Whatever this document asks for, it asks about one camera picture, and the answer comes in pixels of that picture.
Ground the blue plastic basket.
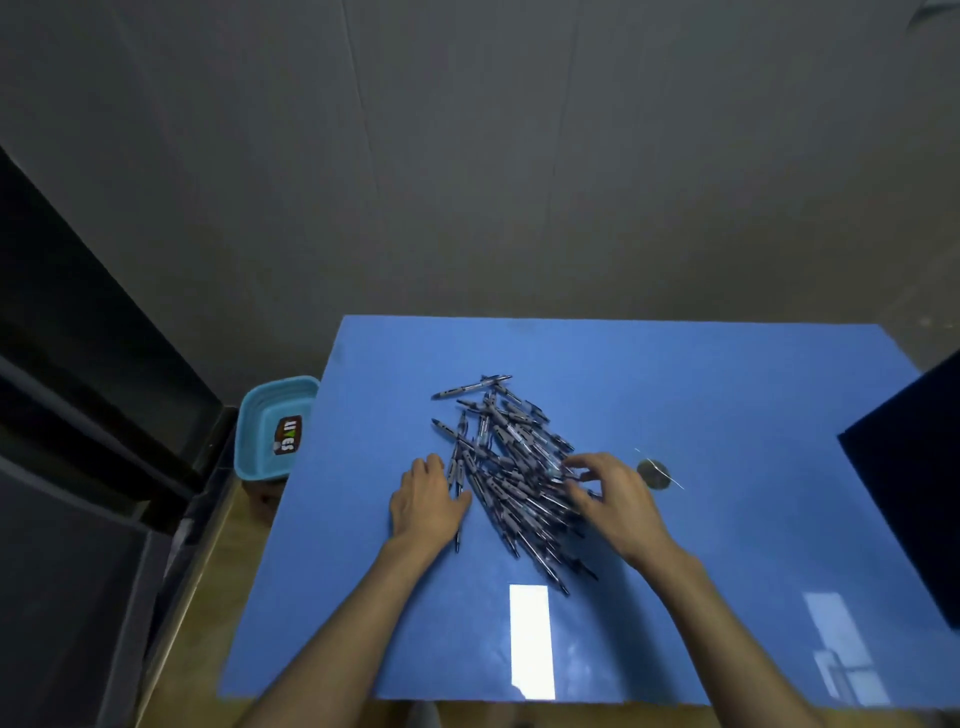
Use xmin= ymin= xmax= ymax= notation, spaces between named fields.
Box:
xmin=233 ymin=374 xmax=322 ymax=484

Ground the person's left forearm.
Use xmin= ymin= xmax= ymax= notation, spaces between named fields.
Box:
xmin=238 ymin=534 xmax=453 ymax=728

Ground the black shelf unit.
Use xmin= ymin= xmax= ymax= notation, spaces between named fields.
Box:
xmin=0 ymin=146 xmax=240 ymax=728

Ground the black tiered pen display stand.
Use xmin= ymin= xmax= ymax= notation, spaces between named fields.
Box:
xmin=836 ymin=347 xmax=960 ymax=632

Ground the person's right forearm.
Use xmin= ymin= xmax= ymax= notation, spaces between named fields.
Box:
xmin=639 ymin=549 xmax=825 ymax=728

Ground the person's left hand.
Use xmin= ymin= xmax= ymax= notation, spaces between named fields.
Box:
xmin=387 ymin=452 xmax=475 ymax=554

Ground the person's right hand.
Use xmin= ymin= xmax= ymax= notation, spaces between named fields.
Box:
xmin=560 ymin=450 xmax=688 ymax=577

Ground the pile of grey pens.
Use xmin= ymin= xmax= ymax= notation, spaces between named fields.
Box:
xmin=428 ymin=373 xmax=603 ymax=598

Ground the blue table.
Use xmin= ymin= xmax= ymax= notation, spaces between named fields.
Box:
xmin=217 ymin=314 xmax=960 ymax=711

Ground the small round metal disc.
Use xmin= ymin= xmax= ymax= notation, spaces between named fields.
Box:
xmin=632 ymin=447 xmax=686 ymax=493

